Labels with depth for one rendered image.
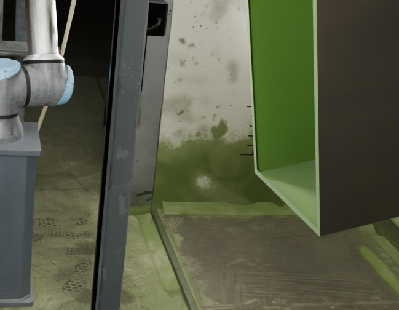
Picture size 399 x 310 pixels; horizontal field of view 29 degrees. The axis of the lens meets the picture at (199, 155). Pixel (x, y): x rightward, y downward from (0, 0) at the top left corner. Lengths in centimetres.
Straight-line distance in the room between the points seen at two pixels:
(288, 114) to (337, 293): 78
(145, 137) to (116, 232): 204
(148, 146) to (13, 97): 106
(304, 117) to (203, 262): 76
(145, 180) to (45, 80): 109
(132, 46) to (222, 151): 231
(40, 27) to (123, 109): 135
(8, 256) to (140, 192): 102
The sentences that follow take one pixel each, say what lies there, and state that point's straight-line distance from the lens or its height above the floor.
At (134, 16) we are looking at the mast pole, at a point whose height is 136.
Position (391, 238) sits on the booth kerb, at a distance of 384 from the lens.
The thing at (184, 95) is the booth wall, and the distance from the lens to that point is 365.
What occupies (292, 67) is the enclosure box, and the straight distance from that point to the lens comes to 320.
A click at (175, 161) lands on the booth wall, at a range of 375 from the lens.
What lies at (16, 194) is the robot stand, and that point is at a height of 47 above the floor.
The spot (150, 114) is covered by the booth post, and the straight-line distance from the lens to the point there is 364.
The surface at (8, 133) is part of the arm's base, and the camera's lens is 284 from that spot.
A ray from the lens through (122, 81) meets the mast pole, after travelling 154.
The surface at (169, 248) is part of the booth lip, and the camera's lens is 347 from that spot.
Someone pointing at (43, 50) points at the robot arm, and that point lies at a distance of 287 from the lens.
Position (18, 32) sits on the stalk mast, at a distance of 369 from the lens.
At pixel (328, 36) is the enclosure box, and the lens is 254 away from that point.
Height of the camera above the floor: 165
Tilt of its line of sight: 20 degrees down
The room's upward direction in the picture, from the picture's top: 7 degrees clockwise
